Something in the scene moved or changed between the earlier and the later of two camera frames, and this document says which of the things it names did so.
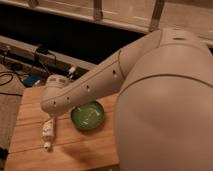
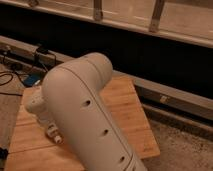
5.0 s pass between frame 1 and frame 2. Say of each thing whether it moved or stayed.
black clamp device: stayed
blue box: stayed
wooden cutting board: stayed
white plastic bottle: moved
